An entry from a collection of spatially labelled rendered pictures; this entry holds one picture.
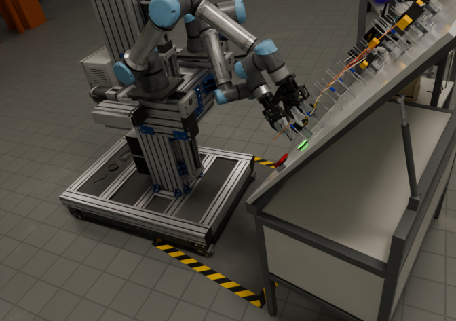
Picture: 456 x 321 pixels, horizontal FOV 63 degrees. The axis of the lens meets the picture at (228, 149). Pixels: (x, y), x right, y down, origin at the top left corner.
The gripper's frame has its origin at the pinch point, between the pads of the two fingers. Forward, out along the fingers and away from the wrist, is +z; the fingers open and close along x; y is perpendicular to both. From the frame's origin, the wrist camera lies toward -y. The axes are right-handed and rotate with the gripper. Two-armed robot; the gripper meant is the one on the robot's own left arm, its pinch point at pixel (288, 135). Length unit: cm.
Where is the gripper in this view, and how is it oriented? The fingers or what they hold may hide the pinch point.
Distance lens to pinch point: 168.2
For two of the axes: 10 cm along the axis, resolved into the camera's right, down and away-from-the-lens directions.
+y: -4.0, -0.3, -9.2
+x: 8.0, -5.0, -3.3
